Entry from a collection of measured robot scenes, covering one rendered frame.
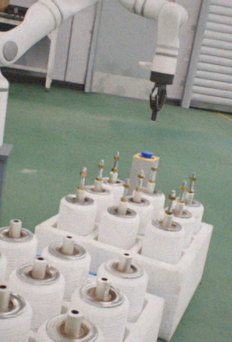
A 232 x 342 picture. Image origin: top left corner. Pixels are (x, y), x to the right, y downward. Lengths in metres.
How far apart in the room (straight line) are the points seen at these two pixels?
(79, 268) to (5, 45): 0.70
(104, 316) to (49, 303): 0.11
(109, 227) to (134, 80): 5.31
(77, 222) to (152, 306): 0.36
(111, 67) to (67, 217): 5.23
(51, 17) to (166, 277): 0.82
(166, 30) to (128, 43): 4.88
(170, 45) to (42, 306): 0.95
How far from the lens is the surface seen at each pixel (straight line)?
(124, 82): 6.43
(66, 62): 6.38
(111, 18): 6.39
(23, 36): 1.45
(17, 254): 0.98
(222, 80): 6.64
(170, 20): 1.53
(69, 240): 0.95
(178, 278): 1.16
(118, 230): 1.20
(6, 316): 0.75
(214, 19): 6.58
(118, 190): 1.44
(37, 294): 0.84
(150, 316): 0.95
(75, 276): 0.95
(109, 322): 0.81
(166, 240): 1.17
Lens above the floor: 0.65
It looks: 14 degrees down
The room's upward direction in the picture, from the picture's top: 10 degrees clockwise
